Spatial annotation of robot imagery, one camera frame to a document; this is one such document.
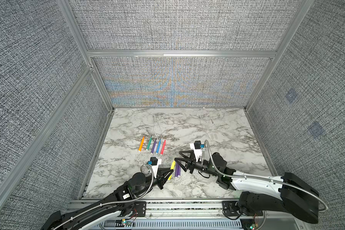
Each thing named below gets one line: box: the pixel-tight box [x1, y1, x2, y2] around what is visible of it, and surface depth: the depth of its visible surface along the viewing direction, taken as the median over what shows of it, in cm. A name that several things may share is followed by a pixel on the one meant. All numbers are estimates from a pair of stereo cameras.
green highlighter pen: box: [146, 135, 153, 151], surface depth 101 cm
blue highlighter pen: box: [155, 138, 162, 154], surface depth 99 cm
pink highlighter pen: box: [160, 139, 167, 155], surface depth 98 cm
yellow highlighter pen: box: [167, 160, 176, 181], surface depth 73 cm
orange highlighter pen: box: [138, 136, 146, 152], surface depth 99 cm
